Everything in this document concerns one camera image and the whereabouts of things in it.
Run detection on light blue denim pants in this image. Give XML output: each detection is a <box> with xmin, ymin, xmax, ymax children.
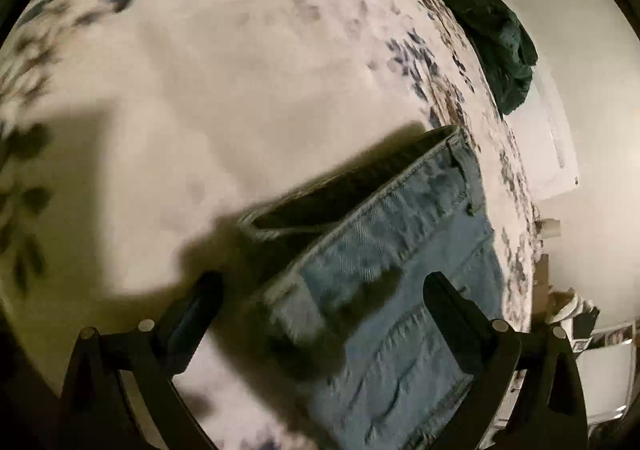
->
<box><xmin>236</xmin><ymin>125</ymin><xmax>506</xmax><ymax>450</ymax></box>

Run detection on dark green cloth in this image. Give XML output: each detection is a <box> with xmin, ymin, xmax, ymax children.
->
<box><xmin>406</xmin><ymin>0</ymin><xmax>539</xmax><ymax>117</ymax></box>

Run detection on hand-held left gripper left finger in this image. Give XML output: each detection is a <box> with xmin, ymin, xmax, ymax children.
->
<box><xmin>59</xmin><ymin>271</ymin><xmax>224</xmax><ymax>450</ymax></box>

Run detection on white floral bed sheet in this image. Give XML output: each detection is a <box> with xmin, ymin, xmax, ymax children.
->
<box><xmin>0</xmin><ymin>0</ymin><xmax>546</xmax><ymax>450</ymax></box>

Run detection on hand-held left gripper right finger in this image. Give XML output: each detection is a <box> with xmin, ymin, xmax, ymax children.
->
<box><xmin>423</xmin><ymin>272</ymin><xmax>589</xmax><ymax>450</ymax></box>

